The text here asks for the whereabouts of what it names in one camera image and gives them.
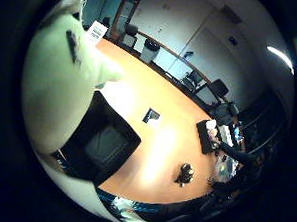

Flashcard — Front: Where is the black square container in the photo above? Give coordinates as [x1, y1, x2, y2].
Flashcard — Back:
[56, 88, 144, 190]

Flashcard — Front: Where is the blue metal table frame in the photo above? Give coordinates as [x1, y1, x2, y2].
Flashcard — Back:
[94, 184, 168, 219]

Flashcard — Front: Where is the white paper sign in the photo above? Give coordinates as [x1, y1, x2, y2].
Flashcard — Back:
[85, 19, 110, 46]

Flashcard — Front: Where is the ceiling light strip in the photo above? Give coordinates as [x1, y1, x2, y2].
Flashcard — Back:
[265, 43, 295, 77]

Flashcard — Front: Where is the small black device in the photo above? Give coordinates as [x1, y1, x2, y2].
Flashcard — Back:
[140, 106, 162, 124]

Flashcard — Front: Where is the white box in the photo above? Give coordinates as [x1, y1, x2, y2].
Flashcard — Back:
[218, 124, 235, 147]

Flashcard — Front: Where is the black tray with toys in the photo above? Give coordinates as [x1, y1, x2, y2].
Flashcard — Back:
[195, 118, 223, 156]

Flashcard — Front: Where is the dark brown plush toy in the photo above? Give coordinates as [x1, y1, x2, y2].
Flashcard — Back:
[172, 162, 196, 189]

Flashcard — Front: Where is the white bin with black lid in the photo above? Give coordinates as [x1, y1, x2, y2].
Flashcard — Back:
[139, 37, 163, 64]

